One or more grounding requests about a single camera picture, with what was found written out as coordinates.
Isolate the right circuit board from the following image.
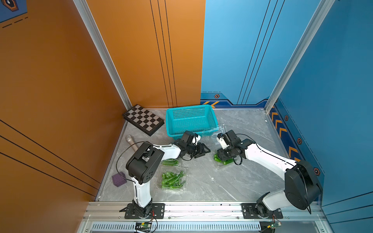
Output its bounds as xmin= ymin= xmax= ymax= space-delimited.
xmin=267 ymin=222 xmax=282 ymax=230

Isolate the circuit board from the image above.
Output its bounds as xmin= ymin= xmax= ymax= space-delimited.
xmin=134 ymin=222 xmax=152 ymax=233
xmin=267 ymin=222 xmax=282 ymax=230

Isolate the teal plastic basket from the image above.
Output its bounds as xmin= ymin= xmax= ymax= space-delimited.
xmin=166 ymin=105 xmax=219 ymax=139

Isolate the left circuit board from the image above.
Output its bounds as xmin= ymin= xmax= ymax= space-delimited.
xmin=134 ymin=222 xmax=152 ymax=233

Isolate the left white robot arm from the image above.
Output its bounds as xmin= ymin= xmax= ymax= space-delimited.
xmin=125 ymin=131 xmax=211 ymax=218

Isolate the purple cube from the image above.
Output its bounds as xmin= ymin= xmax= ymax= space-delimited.
xmin=112 ymin=172 xmax=127 ymax=187

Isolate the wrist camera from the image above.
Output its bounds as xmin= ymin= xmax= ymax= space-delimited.
xmin=217 ymin=133 xmax=228 ymax=149
xmin=192 ymin=134 xmax=201 ymax=145

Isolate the clear pepper container front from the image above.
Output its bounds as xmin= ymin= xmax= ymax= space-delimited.
xmin=156 ymin=167 xmax=188 ymax=192

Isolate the clear pepper container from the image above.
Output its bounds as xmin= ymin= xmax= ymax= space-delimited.
xmin=156 ymin=167 xmax=188 ymax=192
xmin=161 ymin=159 xmax=181 ymax=167
xmin=212 ymin=152 xmax=238 ymax=167

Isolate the black white checkerboard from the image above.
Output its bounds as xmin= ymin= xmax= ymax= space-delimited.
xmin=122 ymin=104 xmax=165 ymax=136

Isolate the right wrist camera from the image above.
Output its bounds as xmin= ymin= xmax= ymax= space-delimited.
xmin=217 ymin=133 xmax=228 ymax=149

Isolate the right aluminium frame post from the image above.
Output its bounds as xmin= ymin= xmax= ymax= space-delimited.
xmin=264 ymin=0 xmax=335 ymax=114

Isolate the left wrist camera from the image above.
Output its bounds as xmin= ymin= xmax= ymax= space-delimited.
xmin=192 ymin=134 xmax=201 ymax=145

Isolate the left aluminium frame post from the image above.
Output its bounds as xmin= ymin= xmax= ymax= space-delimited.
xmin=73 ymin=0 xmax=133 ymax=109

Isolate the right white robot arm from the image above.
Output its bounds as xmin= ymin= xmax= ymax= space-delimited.
xmin=217 ymin=130 xmax=323 ymax=218

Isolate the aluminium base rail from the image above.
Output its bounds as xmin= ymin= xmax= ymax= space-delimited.
xmin=77 ymin=202 xmax=333 ymax=233

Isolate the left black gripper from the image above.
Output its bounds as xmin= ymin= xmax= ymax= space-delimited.
xmin=185 ymin=142 xmax=211 ymax=158

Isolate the aluminium frame post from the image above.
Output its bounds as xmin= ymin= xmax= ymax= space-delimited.
xmin=73 ymin=0 xmax=133 ymax=109
xmin=264 ymin=0 xmax=335 ymax=114

